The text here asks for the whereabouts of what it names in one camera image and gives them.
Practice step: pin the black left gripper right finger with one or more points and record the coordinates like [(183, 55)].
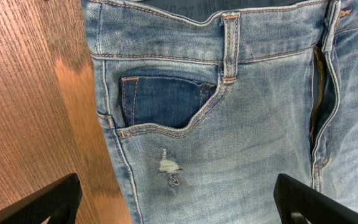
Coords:
[(297, 203)]

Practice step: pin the light blue denim jeans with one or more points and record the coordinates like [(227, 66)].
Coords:
[(203, 103)]

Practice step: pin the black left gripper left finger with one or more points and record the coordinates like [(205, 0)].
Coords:
[(57, 203)]

